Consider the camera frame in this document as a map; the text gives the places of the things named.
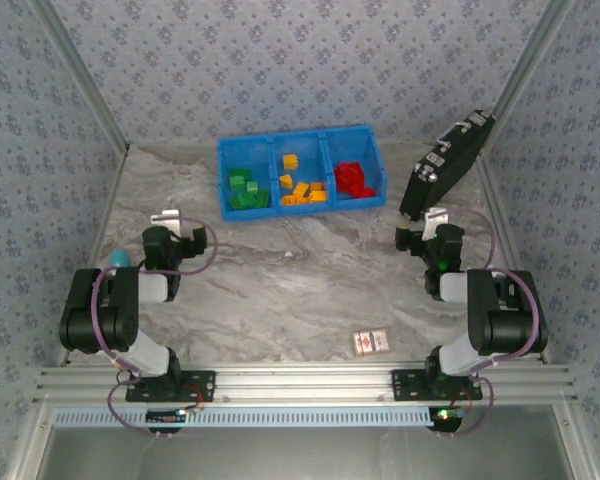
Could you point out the aluminium frame post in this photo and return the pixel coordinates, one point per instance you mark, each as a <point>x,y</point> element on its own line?
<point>80,75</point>
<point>530,60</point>

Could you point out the orange round lego piece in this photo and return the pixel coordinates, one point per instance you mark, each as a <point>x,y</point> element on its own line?
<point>295,201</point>

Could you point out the small printed card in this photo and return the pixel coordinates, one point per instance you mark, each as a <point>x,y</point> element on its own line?
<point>371,342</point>

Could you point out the aluminium table side rail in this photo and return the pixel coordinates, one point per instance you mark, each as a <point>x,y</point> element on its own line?
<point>105,210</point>
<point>505,225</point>

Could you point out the red lego brick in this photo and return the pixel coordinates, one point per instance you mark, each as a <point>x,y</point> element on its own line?
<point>358,171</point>
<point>354,193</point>
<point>342,184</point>
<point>346,170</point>
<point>359,184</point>
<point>368,192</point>

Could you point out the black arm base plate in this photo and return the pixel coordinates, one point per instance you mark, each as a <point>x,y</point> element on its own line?
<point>200,385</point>
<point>405,385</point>

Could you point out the black hard carrying case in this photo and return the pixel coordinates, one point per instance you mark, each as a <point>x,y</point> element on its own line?
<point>445,170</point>

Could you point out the blue three-compartment plastic bin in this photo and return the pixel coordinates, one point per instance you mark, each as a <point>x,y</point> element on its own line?
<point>300,145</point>

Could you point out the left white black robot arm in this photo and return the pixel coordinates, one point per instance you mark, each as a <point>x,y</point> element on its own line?
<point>100,310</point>

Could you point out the green short lego brick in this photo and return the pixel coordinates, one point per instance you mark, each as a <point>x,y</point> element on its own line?
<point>248,198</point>
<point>236,184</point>
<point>252,187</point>

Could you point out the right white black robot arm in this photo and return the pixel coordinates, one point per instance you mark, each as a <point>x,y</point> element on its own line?
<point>505,310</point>

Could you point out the aluminium mounting rail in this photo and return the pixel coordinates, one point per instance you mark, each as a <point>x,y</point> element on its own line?
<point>300,382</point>

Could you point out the teal cylinder with white band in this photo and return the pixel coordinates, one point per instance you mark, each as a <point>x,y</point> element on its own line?
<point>120,257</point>

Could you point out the small lit circuit board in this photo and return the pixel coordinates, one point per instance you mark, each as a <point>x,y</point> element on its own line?
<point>166,415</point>
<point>447,415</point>

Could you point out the orange wedge lego piece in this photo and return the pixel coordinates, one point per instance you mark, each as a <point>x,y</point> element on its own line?
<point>286,180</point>

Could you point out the grey metal front panel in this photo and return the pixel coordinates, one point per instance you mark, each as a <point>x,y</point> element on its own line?
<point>300,455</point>

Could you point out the green long lego brick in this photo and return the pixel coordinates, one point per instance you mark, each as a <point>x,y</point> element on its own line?
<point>262,198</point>
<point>237,202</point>
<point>241,174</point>

